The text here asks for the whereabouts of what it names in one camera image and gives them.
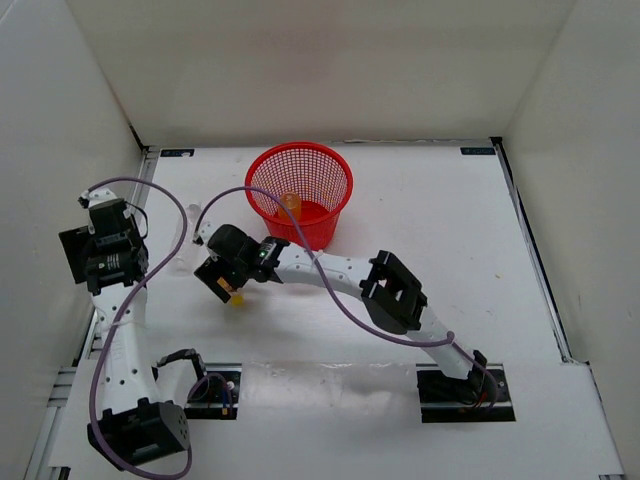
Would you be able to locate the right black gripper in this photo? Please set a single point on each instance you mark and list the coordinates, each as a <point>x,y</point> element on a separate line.
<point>213,267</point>

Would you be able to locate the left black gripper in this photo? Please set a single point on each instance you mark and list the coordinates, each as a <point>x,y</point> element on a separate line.
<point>79,242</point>

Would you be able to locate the small yellow-label plastic bottle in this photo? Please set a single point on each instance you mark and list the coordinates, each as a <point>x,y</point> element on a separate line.
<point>229,294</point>

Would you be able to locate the clear plastic bottle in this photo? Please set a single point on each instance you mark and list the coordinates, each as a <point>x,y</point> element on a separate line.
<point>184,263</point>

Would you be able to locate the orange plastic bottle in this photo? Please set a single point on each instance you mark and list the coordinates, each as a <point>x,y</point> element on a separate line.
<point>291,206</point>

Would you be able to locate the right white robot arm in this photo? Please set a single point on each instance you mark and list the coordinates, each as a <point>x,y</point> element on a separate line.
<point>398,309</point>

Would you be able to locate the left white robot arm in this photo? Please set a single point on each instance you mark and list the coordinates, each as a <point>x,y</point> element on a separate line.
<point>136,406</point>

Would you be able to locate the red mesh plastic bin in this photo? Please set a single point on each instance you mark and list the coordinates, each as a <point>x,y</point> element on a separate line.
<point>317,174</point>

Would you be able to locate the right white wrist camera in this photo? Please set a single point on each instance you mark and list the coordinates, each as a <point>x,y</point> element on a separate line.
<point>203,234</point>

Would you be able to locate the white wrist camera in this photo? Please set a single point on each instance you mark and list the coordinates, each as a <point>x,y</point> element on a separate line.
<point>90,198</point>
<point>203,234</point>

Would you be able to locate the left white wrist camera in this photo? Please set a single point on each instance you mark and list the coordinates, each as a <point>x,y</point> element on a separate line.
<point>90,198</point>

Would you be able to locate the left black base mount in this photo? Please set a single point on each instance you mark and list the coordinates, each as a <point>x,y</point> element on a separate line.
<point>218,397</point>

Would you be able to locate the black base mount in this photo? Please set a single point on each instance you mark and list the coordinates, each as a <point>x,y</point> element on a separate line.
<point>445,400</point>
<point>218,397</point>

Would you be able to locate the left aluminium frame rail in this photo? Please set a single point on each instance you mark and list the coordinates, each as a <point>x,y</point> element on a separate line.
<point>103,309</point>

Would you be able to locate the aluminium frame rail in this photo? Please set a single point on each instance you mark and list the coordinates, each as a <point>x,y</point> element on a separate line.
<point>559,329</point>
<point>103,309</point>

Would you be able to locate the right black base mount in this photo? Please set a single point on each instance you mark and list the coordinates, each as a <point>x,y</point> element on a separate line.
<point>445,400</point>

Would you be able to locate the right aluminium frame rail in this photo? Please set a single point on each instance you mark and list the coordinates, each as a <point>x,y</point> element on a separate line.
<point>559,329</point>

